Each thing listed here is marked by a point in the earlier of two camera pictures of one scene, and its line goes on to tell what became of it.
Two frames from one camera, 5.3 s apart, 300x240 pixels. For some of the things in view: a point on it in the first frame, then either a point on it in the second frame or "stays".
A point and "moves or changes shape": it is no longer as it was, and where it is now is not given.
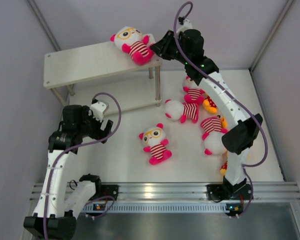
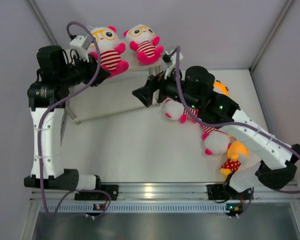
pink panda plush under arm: (213, 139) stays
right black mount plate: (217, 191) stays
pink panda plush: (154, 137) to (104, 41)
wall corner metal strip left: (44, 25) stays
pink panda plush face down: (175, 110) stays
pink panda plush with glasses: (134, 43) moves or changes shape
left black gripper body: (90, 127) to (74, 75)
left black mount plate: (102, 190) stays
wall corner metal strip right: (286, 8) stays
